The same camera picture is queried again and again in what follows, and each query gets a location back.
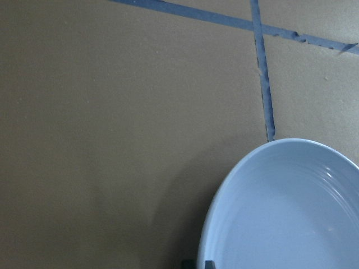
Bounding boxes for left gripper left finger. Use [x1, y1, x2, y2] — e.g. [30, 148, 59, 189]
[181, 259, 195, 269]

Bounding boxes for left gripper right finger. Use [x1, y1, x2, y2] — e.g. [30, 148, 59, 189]
[204, 260, 215, 269]

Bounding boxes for blue round plate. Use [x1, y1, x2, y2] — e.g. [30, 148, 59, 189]
[196, 138, 358, 268]

